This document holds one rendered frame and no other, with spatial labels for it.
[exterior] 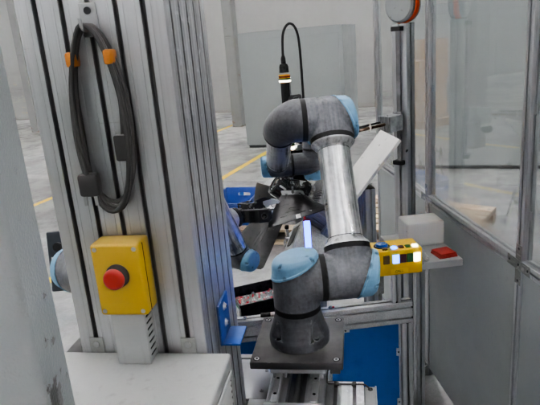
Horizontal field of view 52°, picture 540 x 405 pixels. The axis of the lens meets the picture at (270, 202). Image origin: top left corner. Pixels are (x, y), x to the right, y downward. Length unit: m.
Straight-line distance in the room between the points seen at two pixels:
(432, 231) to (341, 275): 1.21
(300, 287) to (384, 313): 0.73
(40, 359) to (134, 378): 0.71
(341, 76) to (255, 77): 1.47
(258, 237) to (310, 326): 0.92
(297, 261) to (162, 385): 0.48
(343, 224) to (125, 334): 0.61
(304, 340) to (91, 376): 0.54
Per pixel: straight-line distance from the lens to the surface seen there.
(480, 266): 2.34
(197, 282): 1.00
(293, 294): 1.33
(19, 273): 0.30
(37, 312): 0.32
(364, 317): 1.99
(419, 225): 2.47
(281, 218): 1.97
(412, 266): 1.93
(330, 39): 9.16
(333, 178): 1.40
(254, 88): 9.63
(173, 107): 0.92
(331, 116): 1.45
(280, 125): 1.46
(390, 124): 2.53
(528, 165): 1.94
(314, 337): 1.40
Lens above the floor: 1.77
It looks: 16 degrees down
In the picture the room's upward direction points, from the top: 5 degrees counter-clockwise
